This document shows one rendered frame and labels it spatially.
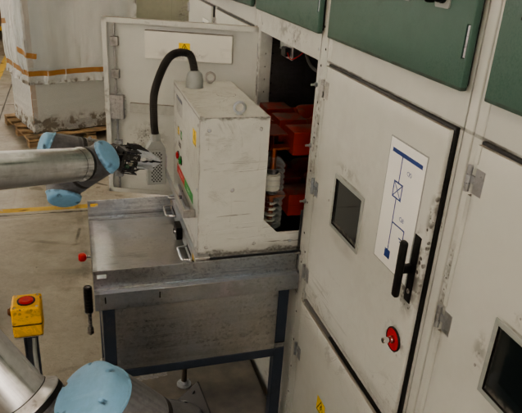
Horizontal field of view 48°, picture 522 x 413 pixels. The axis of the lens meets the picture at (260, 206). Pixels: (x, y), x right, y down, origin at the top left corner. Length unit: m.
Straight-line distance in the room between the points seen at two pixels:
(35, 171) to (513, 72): 1.00
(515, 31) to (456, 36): 0.16
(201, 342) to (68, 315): 1.38
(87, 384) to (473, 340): 0.75
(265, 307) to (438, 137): 1.09
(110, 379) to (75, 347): 1.91
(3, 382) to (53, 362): 1.73
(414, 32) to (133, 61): 1.46
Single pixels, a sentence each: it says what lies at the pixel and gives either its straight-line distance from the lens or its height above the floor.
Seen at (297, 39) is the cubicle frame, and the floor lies 1.60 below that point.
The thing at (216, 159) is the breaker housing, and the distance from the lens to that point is 1.84.
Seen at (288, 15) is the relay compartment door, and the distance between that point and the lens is 1.99.
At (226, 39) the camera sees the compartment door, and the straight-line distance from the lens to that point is 2.40.
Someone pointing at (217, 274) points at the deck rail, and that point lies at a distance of 1.98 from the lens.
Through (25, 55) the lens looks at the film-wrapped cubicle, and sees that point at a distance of 5.83.
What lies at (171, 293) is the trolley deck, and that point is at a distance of 1.95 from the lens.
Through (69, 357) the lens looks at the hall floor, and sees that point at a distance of 3.07.
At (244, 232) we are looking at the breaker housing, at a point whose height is 0.99.
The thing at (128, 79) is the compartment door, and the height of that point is 1.33.
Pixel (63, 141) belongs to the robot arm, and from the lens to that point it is 1.75.
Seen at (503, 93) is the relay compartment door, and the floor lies 1.68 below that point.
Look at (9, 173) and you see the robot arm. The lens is 1.37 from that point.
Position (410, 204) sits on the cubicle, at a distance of 1.31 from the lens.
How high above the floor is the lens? 1.88
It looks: 24 degrees down
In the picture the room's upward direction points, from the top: 4 degrees clockwise
